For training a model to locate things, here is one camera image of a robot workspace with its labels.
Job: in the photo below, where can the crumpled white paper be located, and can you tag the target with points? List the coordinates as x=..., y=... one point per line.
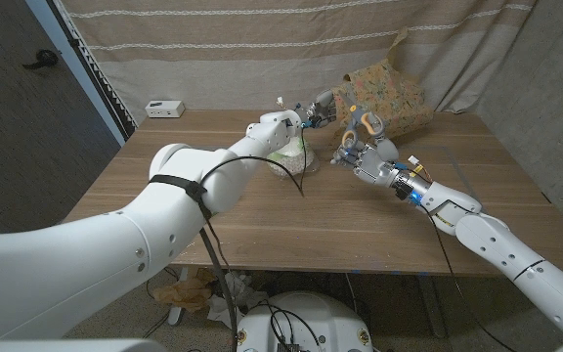
x=247, y=293

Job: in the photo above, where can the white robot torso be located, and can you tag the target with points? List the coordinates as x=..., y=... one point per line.
x=306, y=313

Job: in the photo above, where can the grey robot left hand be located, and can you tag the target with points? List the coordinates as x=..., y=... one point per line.
x=320, y=110

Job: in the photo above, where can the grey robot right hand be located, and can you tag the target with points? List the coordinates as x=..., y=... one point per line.
x=376, y=163

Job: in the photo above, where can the beige striped curtain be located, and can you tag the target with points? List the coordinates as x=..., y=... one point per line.
x=237, y=49

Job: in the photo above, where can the white power strip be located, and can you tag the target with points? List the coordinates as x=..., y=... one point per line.
x=164, y=108

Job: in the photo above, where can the dark wooden door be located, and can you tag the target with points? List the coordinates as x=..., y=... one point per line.
x=17, y=146

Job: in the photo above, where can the white table leg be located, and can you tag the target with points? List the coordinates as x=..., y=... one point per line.
x=178, y=313

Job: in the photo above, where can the crumpled brown paper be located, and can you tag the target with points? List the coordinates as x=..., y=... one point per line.
x=184, y=293

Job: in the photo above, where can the floral patterned cloth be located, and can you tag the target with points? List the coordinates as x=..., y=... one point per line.
x=384, y=98

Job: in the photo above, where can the grey table leg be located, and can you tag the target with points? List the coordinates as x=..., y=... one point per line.
x=430, y=303

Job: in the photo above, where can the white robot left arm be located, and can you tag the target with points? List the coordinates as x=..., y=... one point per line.
x=130, y=244

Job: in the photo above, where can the bag of white candies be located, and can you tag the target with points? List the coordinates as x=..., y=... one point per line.
x=296, y=161

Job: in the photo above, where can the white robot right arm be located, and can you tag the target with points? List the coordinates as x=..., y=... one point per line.
x=511, y=244

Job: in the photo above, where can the black curtain frame pole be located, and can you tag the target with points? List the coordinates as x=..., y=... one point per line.
x=96, y=73

